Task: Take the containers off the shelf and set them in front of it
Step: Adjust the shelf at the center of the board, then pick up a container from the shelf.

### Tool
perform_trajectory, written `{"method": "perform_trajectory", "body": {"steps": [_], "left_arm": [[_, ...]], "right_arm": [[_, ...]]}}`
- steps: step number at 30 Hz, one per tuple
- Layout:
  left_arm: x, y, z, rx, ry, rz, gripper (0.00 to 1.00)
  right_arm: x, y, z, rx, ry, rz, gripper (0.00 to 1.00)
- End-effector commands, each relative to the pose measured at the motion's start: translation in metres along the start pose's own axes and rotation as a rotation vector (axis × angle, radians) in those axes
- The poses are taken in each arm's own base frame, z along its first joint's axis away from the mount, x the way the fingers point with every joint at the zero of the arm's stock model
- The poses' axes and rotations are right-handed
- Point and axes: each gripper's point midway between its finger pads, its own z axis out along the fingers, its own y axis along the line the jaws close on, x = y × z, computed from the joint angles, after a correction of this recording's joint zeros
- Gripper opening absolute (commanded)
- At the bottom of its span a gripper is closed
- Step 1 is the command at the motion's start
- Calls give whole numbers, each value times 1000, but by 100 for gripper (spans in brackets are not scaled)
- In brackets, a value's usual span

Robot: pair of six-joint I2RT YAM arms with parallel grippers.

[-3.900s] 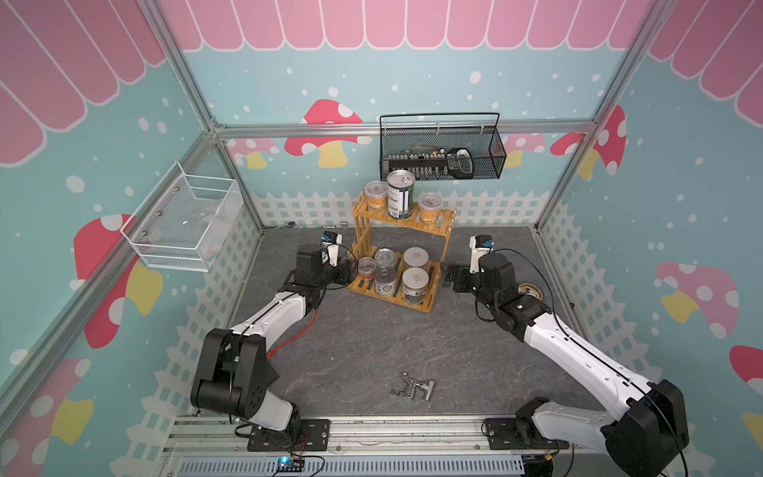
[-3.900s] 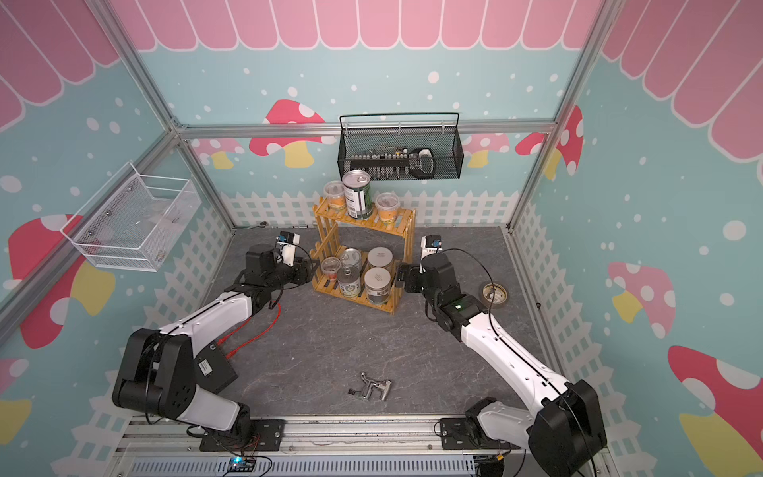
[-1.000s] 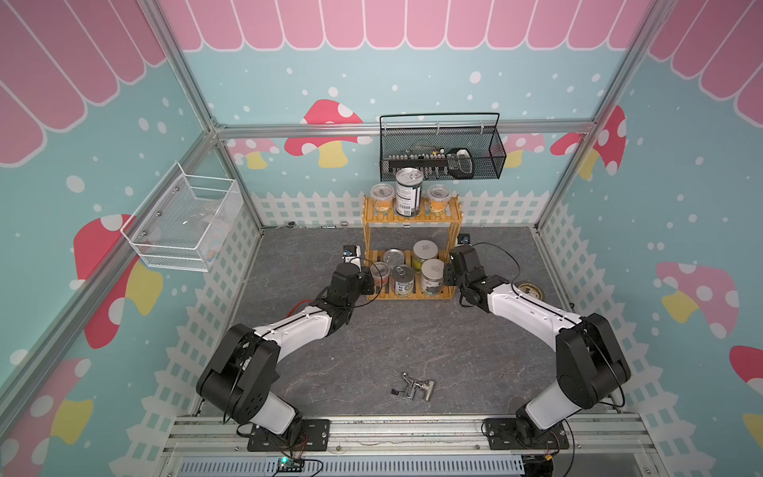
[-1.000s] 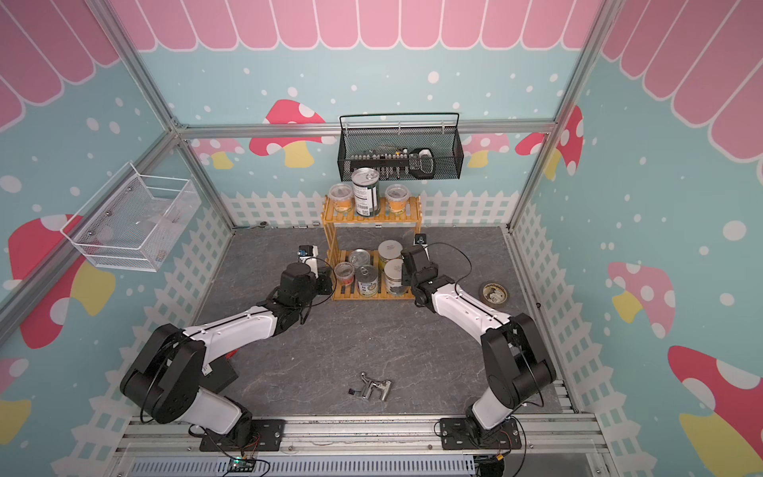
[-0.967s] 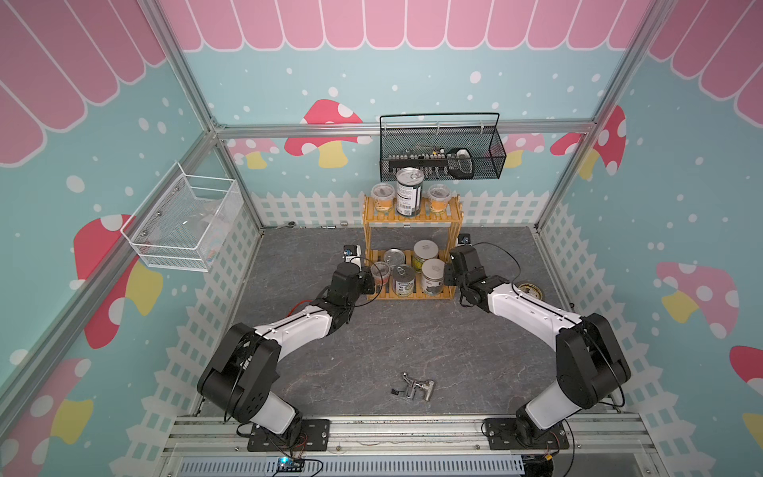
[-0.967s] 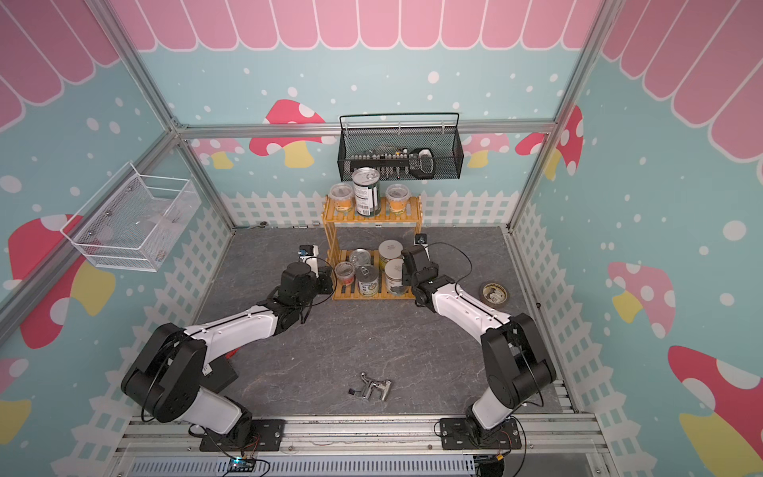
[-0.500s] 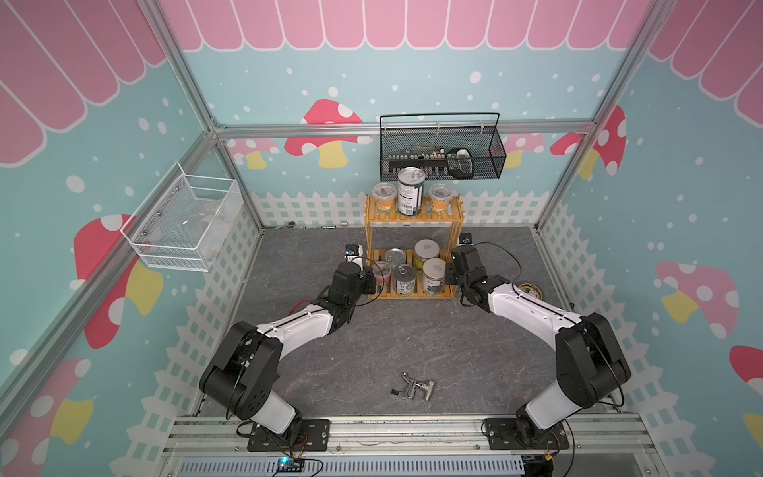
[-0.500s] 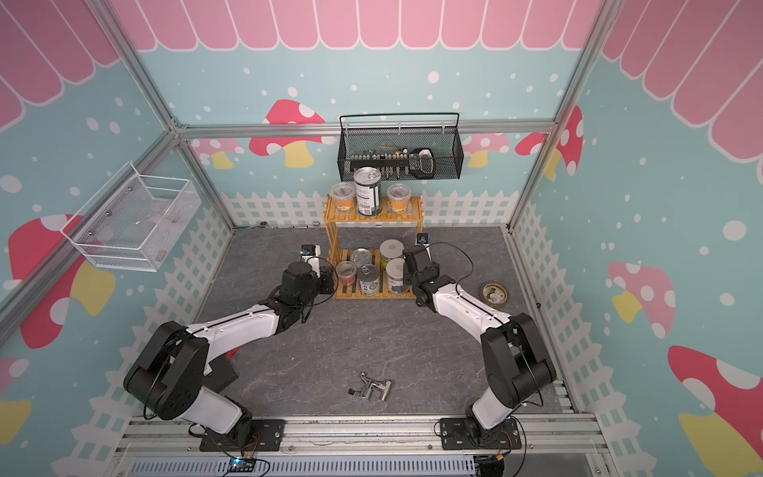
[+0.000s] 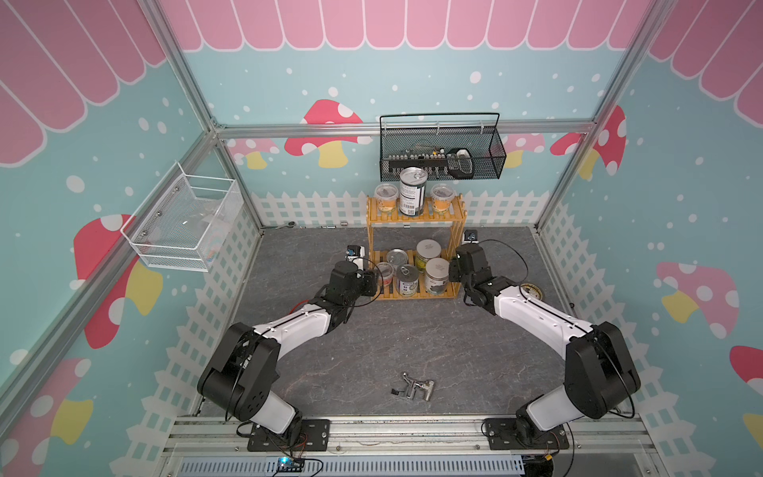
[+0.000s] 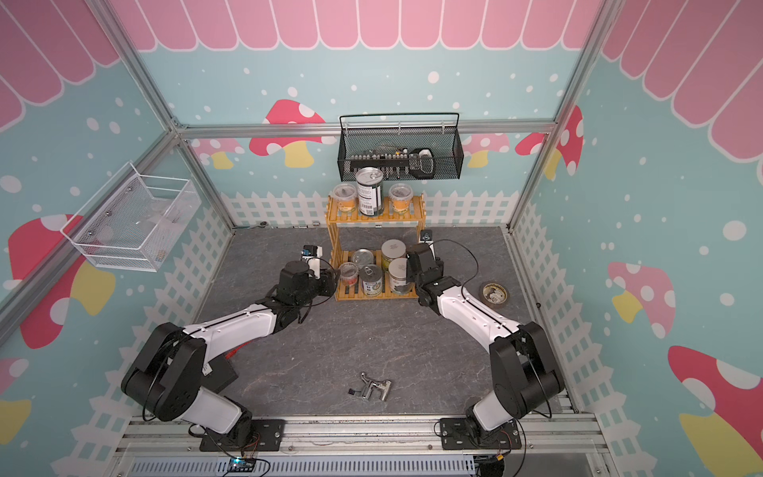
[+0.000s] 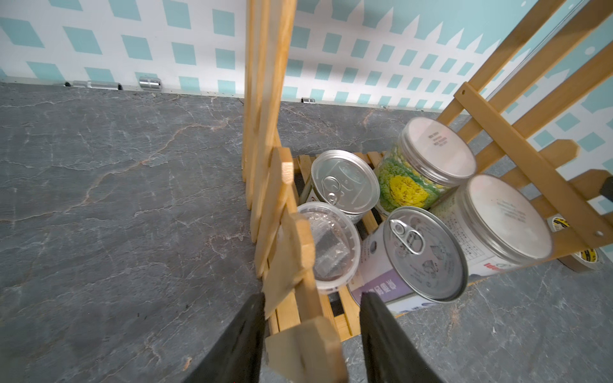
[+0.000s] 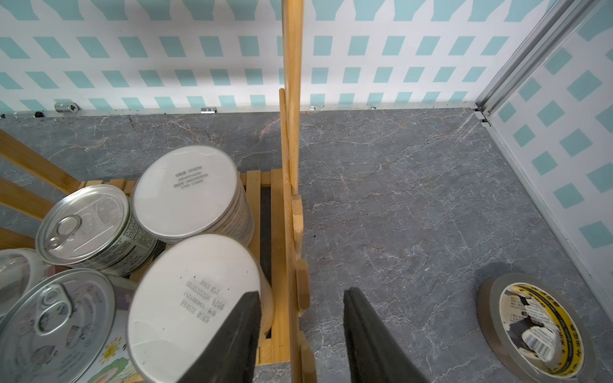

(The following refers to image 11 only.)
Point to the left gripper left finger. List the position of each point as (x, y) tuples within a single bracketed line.
[(237, 355)]

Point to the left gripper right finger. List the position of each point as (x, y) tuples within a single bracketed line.
[(388, 353)]

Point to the purple label pull-tab can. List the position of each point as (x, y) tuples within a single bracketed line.
[(412, 261)]

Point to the small clear-lid cup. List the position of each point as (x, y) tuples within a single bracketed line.
[(337, 246)]

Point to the white-lid white can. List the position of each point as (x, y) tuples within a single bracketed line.
[(497, 227)]

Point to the wooden two-tier shelf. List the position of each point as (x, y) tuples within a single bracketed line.
[(305, 343)]

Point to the silver pull-tab can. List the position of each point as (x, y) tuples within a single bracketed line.
[(343, 180)]

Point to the green yellow white-lid can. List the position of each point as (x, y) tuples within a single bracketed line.
[(427, 161)]

